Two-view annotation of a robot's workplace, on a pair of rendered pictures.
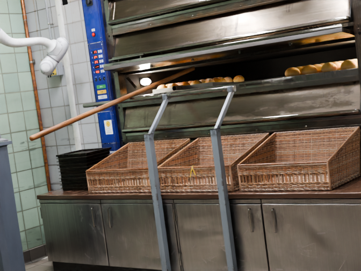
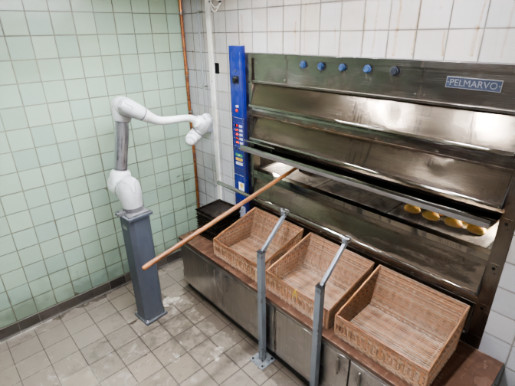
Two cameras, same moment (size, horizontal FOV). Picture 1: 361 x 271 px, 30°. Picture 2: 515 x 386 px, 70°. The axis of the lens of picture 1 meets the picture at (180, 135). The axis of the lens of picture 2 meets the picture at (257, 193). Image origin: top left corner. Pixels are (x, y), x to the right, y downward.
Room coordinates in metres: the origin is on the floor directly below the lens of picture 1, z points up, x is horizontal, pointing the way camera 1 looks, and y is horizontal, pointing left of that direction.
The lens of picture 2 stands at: (2.03, -0.15, 2.25)
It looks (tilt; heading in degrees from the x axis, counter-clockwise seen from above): 24 degrees down; 10
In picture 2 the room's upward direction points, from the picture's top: 1 degrees counter-clockwise
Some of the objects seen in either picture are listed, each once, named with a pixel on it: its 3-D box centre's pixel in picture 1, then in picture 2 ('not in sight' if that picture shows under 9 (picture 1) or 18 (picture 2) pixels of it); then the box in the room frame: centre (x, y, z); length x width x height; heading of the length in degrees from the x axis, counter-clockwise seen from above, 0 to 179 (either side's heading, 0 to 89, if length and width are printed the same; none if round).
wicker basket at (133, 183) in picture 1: (139, 165); (257, 241); (4.49, 0.30, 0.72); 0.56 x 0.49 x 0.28; 53
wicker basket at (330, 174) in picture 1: (300, 158); (398, 320); (3.76, -0.65, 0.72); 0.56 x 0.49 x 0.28; 53
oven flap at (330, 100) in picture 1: (228, 109); (341, 222); (4.34, -0.33, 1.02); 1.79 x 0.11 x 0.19; 53
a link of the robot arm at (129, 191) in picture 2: not in sight; (129, 191); (4.33, 1.23, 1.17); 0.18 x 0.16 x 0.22; 51
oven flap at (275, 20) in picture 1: (217, 28); (347, 150); (4.34, -0.33, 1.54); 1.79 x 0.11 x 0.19; 53
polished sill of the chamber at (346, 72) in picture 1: (227, 87); (345, 203); (4.36, -0.34, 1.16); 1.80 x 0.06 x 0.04; 53
